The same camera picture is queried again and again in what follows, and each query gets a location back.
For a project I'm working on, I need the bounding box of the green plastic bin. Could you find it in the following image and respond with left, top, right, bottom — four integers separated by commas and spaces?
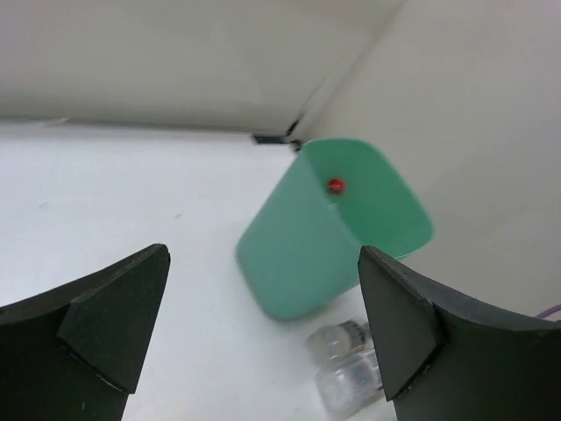
236, 138, 434, 321

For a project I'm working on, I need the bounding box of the clear bottle black label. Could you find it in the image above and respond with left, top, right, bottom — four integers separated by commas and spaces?
306, 318, 372, 366

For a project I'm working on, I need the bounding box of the clear bottle red label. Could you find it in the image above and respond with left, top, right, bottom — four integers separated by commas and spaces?
326, 178, 346, 196

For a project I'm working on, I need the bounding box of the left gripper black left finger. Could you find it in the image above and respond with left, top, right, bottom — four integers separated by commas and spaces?
1, 244, 170, 420

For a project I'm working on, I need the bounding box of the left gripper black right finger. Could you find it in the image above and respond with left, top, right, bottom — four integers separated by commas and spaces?
358, 246, 560, 420

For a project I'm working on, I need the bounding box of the clear bottle blue white label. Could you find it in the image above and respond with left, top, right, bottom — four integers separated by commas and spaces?
316, 348, 384, 418

